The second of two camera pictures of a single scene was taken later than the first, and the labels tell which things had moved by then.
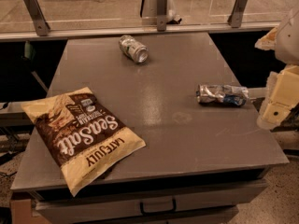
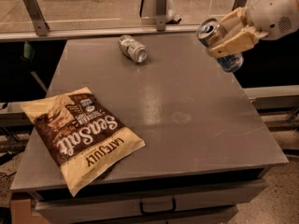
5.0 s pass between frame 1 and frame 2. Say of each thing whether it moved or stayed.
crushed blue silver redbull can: moved
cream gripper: moved
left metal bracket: stayed
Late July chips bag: stayed
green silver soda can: stayed
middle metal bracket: stayed
